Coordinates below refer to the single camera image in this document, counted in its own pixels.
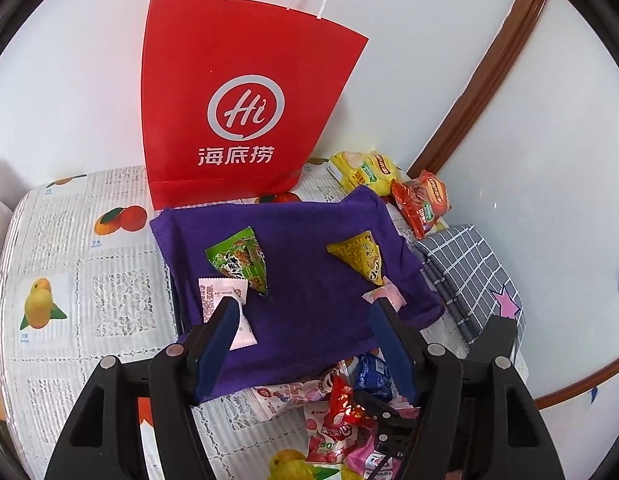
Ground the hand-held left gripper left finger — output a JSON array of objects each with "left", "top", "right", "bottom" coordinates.
[{"left": 44, "top": 297, "right": 240, "bottom": 480}]

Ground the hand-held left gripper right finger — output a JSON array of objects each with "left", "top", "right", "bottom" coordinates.
[{"left": 368, "top": 300, "right": 570, "bottom": 480}]

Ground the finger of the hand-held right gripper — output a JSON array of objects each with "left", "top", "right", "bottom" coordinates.
[{"left": 353, "top": 389, "right": 421, "bottom": 461}]

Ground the blue snack packet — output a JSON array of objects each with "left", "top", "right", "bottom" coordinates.
[{"left": 353, "top": 353, "right": 396, "bottom": 401}]

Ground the red snack packet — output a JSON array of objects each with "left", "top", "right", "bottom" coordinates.
[{"left": 329, "top": 375, "right": 377, "bottom": 428}]

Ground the large pink snack packet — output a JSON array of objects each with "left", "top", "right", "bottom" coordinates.
[{"left": 347, "top": 435, "right": 405, "bottom": 480}]

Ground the white snack packet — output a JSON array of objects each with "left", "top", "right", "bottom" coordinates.
[{"left": 198, "top": 278, "right": 257, "bottom": 350}]

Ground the pale pink candy packet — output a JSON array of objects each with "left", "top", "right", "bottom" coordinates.
[{"left": 363, "top": 276, "right": 406, "bottom": 308}]

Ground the white pink printed packet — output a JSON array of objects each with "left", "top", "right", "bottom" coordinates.
[{"left": 252, "top": 367, "right": 347, "bottom": 423}]

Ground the green triangular snack packet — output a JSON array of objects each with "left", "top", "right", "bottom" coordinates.
[{"left": 205, "top": 227, "right": 270, "bottom": 297}]

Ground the yellow triangular snack packet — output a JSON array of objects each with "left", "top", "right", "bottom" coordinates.
[{"left": 326, "top": 230, "right": 385, "bottom": 287}]

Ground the purple towel tray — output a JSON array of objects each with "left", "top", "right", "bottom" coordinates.
[{"left": 150, "top": 185, "right": 446, "bottom": 403}]

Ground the grey checked cloth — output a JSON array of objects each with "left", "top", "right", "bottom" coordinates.
[{"left": 414, "top": 224, "right": 525, "bottom": 348}]

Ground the wooden baseboard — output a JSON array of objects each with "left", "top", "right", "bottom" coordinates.
[{"left": 534, "top": 355, "right": 610, "bottom": 411}]

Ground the red orange snack bag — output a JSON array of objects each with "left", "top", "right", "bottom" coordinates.
[{"left": 391, "top": 170, "right": 450, "bottom": 239}]

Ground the fruit print tablecloth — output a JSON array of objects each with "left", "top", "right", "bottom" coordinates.
[{"left": 0, "top": 157, "right": 530, "bottom": 480}]

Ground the yellow snack bag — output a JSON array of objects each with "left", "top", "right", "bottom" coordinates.
[{"left": 329, "top": 150, "right": 401, "bottom": 196}]

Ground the red paper bag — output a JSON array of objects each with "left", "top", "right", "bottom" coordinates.
[{"left": 142, "top": 0, "right": 370, "bottom": 211}]

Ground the wooden door frame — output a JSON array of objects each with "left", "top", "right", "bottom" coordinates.
[{"left": 407, "top": 0, "right": 553, "bottom": 181}]

